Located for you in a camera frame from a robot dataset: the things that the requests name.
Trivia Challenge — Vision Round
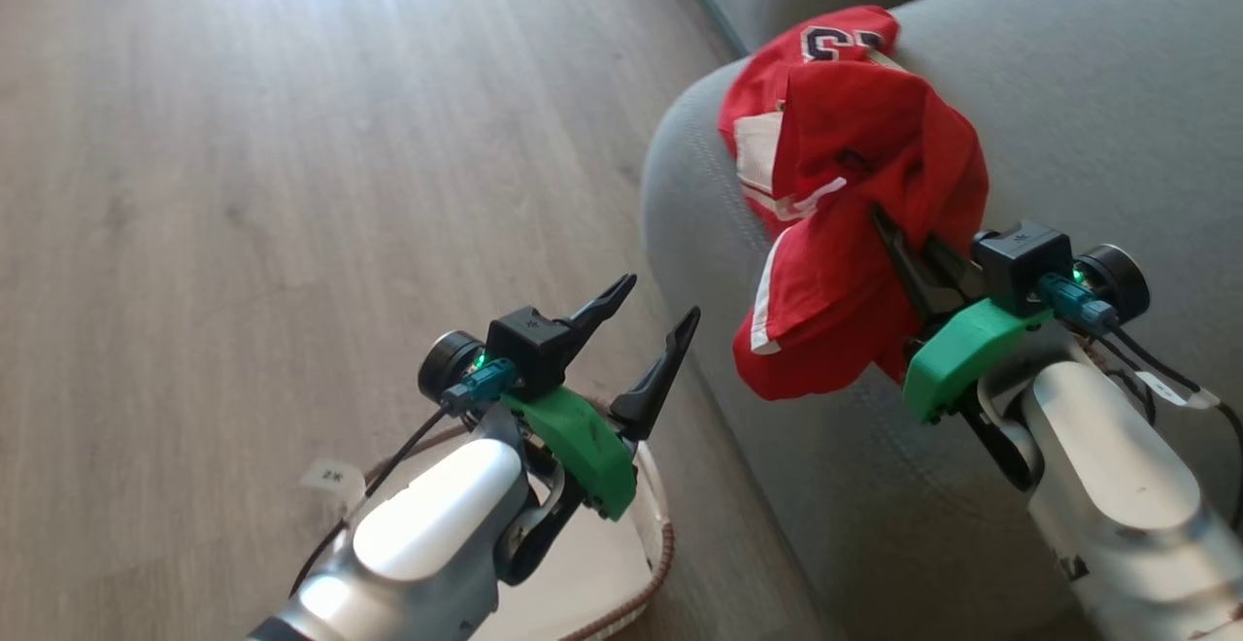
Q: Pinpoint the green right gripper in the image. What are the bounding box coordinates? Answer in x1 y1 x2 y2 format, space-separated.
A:
868 202 1058 494

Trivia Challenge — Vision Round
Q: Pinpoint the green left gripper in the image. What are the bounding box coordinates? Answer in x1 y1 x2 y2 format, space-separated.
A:
493 274 702 589

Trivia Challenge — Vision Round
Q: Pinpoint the red sports jersey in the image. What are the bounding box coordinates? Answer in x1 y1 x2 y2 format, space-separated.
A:
718 5 991 402

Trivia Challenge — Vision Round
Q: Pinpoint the grey fabric sofa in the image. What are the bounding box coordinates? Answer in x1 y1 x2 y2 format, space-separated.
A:
641 0 1243 641

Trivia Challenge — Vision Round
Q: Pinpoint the white woven-rim laundry basket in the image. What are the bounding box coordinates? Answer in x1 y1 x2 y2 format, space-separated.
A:
361 420 677 641

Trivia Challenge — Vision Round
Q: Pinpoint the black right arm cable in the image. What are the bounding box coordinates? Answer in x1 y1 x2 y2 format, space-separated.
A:
1035 272 1243 535

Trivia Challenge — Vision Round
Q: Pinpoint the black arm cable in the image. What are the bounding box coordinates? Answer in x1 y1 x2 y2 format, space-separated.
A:
1035 272 1243 535
288 357 518 599

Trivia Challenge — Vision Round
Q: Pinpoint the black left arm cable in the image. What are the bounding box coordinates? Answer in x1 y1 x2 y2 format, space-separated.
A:
288 357 518 599

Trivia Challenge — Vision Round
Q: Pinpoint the white cable label tag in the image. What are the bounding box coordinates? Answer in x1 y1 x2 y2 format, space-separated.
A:
299 458 367 518

